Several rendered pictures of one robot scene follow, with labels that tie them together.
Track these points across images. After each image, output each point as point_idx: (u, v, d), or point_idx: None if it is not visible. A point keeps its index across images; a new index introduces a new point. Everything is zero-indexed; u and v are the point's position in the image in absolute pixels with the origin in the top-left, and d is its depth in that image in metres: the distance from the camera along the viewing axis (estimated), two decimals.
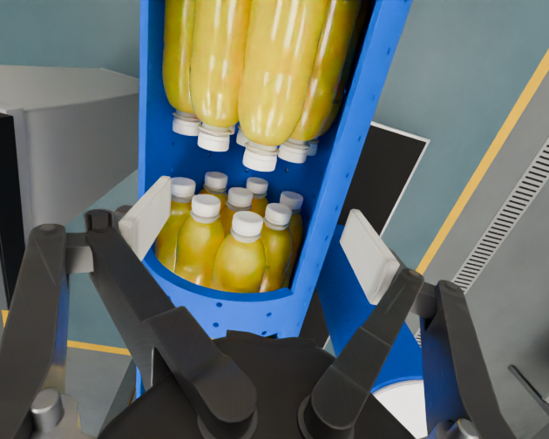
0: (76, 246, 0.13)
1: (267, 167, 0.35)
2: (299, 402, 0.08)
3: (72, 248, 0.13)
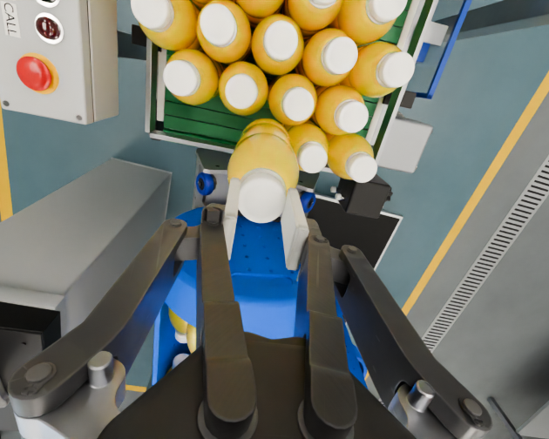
0: (197, 237, 0.15)
1: (274, 202, 0.23)
2: (299, 402, 0.08)
3: (193, 239, 0.15)
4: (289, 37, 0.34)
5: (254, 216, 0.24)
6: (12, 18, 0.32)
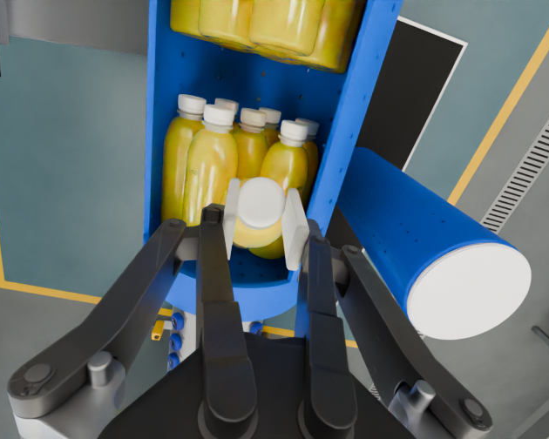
0: (196, 237, 0.15)
1: None
2: (299, 402, 0.08)
3: (193, 239, 0.15)
4: None
5: None
6: None
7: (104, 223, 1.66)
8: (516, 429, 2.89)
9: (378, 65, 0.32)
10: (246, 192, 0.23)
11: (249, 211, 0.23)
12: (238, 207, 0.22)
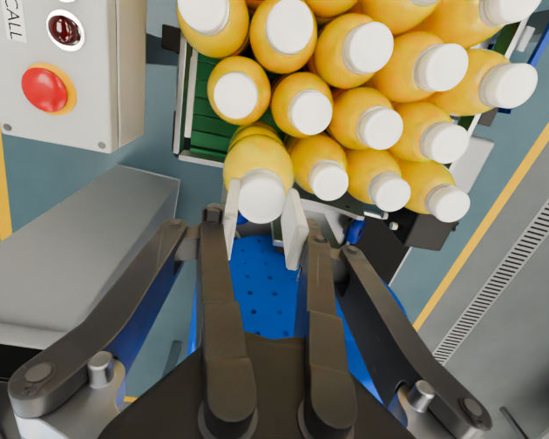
0: (197, 237, 0.15)
1: (340, 185, 0.31)
2: (299, 402, 0.08)
3: (193, 239, 0.15)
4: (383, 43, 0.25)
5: (324, 195, 0.32)
6: (16, 17, 0.24)
7: None
8: None
9: None
10: (246, 193, 0.23)
11: (248, 211, 0.23)
12: (238, 207, 0.23)
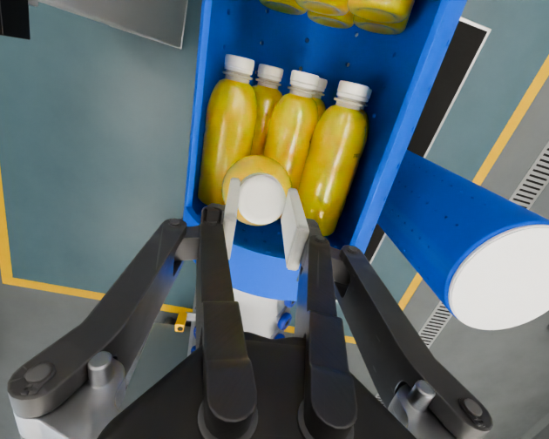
0: (196, 237, 0.15)
1: None
2: (299, 402, 0.08)
3: (193, 239, 0.15)
4: None
5: None
6: None
7: (114, 218, 1.63)
8: (529, 430, 2.84)
9: (464, 7, 0.29)
10: None
11: None
12: None
